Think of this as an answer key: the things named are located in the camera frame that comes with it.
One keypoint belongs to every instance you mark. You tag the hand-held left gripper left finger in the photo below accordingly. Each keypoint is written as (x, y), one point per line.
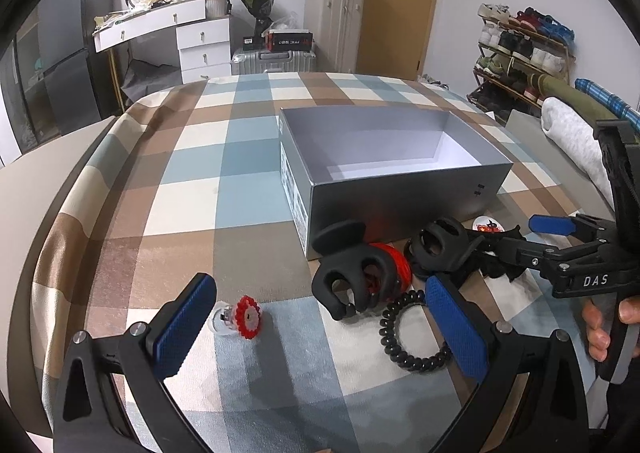
(180, 328)

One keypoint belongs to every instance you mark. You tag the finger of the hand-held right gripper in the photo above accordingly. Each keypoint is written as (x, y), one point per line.
(520, 250)
(550, 224)

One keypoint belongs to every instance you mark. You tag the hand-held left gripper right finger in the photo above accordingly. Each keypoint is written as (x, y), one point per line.
(457, 328)

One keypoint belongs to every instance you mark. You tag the round white badge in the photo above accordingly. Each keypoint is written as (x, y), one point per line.
(486, 225)

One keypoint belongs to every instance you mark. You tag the small black hair claw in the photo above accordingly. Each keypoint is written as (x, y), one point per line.
(440, 245)

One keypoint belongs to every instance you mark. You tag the round red badge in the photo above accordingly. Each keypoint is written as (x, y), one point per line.
(397, 265)

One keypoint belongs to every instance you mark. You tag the large black hair claw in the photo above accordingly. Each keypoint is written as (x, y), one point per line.
(337, 278)

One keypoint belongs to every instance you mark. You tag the grey cardboard box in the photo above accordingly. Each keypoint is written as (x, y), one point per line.
(400, 193)

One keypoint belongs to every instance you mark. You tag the person's right hand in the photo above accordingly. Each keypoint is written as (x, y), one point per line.
(597, 333)

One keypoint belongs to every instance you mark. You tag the white rolled blanket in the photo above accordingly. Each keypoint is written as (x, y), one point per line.
(575, 143)

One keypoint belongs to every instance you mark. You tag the grey flat panel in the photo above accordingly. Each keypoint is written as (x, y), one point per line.
(525, 128)

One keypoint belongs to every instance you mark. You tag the blue plaid roll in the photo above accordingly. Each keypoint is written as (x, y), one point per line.
(607, 95)

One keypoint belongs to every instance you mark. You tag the green rolled mat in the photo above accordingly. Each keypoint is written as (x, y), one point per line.
(575, 93)

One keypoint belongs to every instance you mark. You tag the checked tablecloth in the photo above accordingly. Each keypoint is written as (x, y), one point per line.
(200, 183)

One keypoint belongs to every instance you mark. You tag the shoe rack with shoes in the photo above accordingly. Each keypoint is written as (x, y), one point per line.
(520, 53)

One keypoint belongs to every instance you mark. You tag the wooden door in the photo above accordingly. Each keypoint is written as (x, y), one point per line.
(405, 8)

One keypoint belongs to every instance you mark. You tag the silver suitcase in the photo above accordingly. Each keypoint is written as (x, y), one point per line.
(272, 62)

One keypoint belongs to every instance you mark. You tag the white dressing table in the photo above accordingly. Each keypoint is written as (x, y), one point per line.
(200, 40)

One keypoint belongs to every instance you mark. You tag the white suitcase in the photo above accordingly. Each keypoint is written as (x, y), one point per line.
(335, 28)

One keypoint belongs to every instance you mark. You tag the dark refrigerator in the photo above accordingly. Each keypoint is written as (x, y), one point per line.
(65, 58)

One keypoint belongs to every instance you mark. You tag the small black box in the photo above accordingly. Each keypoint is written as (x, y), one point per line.
(251, 43)

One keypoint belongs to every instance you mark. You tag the red and black box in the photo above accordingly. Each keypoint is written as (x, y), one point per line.
(290, 40)

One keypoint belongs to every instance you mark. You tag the clear plastic bag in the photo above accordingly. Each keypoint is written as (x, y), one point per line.
(287, 23)

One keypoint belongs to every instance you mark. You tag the white ribbed bin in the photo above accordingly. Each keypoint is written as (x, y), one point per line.
(218, 5)

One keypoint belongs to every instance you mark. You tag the black wrapped bouquet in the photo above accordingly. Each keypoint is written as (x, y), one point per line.
(257, 8)

